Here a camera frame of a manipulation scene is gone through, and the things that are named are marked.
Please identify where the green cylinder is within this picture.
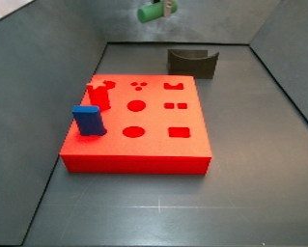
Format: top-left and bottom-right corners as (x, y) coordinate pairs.
(136, 0), (178, 23)

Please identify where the blue rounded peg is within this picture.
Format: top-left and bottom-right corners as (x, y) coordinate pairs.
(72, 105), (106, 136)

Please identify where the red shape sorter box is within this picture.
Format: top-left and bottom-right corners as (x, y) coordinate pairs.
(59, 74), (213, 175)

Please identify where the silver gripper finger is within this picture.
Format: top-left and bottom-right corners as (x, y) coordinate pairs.
(163, 0), (174, 17)

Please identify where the red star peg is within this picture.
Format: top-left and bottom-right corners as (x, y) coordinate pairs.
(87, 80), (111, 111)

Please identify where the black curved cradle holder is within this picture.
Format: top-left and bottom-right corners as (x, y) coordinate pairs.
(167, 49), (219, 79)

